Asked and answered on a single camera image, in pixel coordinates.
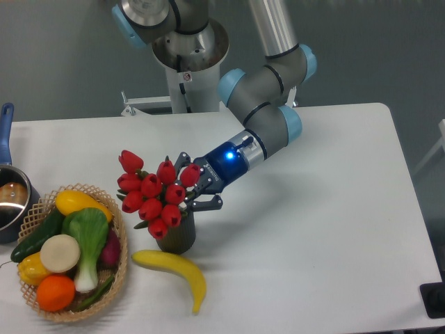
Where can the yellow banana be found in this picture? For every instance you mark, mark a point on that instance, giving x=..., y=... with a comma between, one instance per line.
x=176, y=264

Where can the woven wicker basket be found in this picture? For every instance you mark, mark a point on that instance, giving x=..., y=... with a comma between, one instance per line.
x=114, y=275

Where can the green bok choy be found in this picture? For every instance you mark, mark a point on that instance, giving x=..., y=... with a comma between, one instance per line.
x=89, y=227

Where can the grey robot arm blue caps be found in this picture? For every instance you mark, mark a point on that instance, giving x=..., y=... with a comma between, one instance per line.
x=266, y=128

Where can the yellow squash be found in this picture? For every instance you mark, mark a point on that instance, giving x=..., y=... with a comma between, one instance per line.
x=70, y=201

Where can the white furniture piece at right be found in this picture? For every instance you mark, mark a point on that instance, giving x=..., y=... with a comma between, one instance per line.
x=437, y=150

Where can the dark grey ribbed vase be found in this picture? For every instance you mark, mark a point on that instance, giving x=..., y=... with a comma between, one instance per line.
x=179, y=239

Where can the black device at table edge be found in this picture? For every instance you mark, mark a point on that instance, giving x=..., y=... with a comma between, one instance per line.
x=433, y=299

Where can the purple sweet potato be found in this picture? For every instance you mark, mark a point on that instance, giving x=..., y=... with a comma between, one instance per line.
x=111, y=252

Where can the orange fruit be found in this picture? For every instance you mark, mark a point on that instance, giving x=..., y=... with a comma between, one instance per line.
x=55, y=292

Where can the dark green cucumber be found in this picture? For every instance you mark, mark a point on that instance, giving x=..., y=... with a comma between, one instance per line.
x=51, y=226

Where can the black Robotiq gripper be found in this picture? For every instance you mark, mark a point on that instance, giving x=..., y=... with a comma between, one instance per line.
x=221, y=167

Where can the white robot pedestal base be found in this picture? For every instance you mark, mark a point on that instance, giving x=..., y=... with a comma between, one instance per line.
x=191, y=53

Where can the yellow lemon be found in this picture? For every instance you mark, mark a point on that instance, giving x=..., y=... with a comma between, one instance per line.
x=32, y=271

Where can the green bean pod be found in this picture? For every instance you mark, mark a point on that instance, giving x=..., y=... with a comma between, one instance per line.
x=101, y=290

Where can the red tulip bouquet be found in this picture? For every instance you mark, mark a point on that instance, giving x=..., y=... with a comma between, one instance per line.
x=158, y=198

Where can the blue handled saucepan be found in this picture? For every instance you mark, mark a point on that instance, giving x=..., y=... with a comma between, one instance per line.
x=17, y=193

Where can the beige round disc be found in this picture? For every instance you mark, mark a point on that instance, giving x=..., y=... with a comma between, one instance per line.
x=60, y=253

